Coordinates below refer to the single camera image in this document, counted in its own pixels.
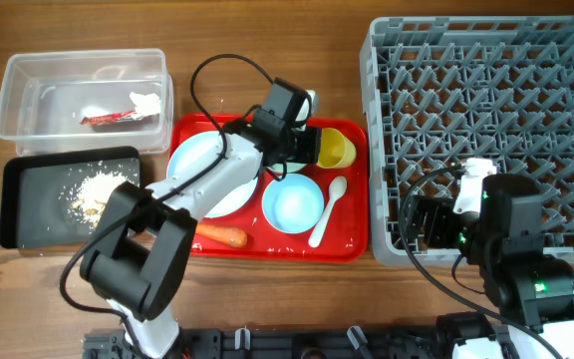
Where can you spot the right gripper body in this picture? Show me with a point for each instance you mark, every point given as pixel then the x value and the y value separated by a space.
pixel 422 221

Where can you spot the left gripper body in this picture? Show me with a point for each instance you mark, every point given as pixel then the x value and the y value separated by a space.
pixel 310 146

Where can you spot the yellow cup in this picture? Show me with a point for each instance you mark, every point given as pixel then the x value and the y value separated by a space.
pixel 336 150

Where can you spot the light blue bowl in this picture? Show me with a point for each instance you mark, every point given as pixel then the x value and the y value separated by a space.
pixel 293 205

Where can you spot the white plastic spoon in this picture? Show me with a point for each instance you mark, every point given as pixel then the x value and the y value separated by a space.
pixel 337 189

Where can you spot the light blue plate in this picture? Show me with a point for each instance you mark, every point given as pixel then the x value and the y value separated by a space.
pixel 194 148

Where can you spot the orange carrot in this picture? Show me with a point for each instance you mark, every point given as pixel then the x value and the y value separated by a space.
pixel 227 235

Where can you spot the white tissue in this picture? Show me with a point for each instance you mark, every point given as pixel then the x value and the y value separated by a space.
pixel 145 105

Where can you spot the red snack wrapper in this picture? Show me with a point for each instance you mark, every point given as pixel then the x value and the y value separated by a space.
pixel 129 116

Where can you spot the rice and peanuts pile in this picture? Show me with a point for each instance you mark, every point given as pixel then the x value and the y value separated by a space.
pixel 86 201

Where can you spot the mint green bowl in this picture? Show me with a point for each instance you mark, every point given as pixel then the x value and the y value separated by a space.
pixel 289 168

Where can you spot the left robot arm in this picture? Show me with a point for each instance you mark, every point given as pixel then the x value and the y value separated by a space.
pixel 136 260

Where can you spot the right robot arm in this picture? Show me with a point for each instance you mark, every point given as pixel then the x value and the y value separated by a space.
pixel 532 292

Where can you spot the grey dishwasher rack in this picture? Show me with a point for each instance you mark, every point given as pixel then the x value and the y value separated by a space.
pixel 436 90

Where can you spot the red serving tray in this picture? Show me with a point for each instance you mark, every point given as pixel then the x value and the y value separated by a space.
pixel 348 230

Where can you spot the clear plastic bin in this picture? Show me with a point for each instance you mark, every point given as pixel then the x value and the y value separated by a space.
pixel 44 97

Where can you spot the black tray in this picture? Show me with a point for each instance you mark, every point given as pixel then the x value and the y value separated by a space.
pixel 33 211

